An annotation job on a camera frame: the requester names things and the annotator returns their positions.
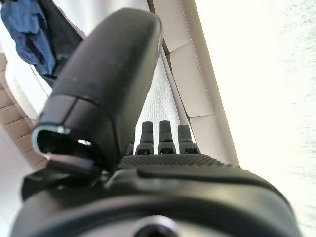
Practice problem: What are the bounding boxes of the black garment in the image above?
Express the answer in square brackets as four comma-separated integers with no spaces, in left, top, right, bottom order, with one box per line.
[37,0,83,87]

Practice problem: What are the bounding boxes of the dark blue garment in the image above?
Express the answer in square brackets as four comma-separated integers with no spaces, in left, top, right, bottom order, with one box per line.
[0,0,56,76]

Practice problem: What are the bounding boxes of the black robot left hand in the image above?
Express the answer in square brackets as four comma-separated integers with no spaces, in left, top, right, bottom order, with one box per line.
[9,7,299,237]

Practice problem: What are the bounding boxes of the brown tufted headboard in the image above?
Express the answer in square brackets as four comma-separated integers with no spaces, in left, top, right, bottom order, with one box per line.
[0,53,49,171]

